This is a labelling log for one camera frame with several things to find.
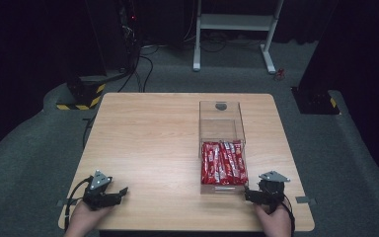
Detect clear acrylic box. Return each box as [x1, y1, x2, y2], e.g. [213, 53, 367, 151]
[198, 100, 247, 146]

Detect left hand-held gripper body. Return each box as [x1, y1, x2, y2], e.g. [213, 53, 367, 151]
[82, 169, 119, 211]

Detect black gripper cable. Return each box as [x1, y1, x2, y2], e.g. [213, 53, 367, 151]
[281, 193, 296, 237]
[63, 176, 94, 232]

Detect dark equipment rack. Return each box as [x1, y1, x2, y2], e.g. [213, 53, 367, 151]
[115, 0, 143, 74]

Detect person's right hand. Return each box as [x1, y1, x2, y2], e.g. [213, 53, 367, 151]
[254, 200, 292, 237]

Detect clear acrylic drawer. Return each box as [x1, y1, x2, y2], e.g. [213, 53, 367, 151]
[198, 139, 250, 196]

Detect person's left hand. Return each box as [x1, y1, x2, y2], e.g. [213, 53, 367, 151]
[63, 200, 114, 237]

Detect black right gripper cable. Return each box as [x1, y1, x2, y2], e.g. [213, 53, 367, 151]
[281, 193, 296, 237]

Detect black floor cables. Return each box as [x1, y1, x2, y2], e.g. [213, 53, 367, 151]
[115, 42, 162, 94]

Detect row of red snack packets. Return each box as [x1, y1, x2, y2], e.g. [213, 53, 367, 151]
[200, 140, 249, 187]

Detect black yellow striped stand base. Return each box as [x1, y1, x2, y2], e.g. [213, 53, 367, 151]
[55, 74, 108, 112]

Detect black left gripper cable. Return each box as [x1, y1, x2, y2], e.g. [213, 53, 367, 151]
[63, 176, 94, 232]

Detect small red floor object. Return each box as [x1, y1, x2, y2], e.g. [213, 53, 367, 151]
[273, 67, 286, 82]

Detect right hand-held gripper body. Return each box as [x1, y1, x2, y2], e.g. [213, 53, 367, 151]
[256, 170, 291, 213]

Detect white metal stand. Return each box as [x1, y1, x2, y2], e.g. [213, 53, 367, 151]
[192, 0, 285, 75]

